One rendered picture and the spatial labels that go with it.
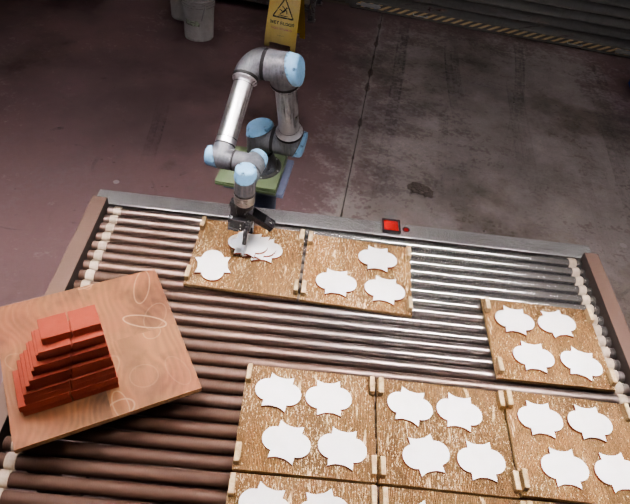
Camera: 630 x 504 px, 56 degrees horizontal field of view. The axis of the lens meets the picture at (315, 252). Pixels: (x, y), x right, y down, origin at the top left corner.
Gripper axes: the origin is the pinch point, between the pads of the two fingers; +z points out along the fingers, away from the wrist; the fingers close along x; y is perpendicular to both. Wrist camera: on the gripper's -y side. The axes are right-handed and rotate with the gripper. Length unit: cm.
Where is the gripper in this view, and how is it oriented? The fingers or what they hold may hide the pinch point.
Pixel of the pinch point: (248, 243)
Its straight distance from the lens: 227.6
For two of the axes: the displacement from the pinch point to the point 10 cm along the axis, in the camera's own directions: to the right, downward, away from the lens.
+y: -9.8, -2.0, 0.4
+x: -1.7, 6.8, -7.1
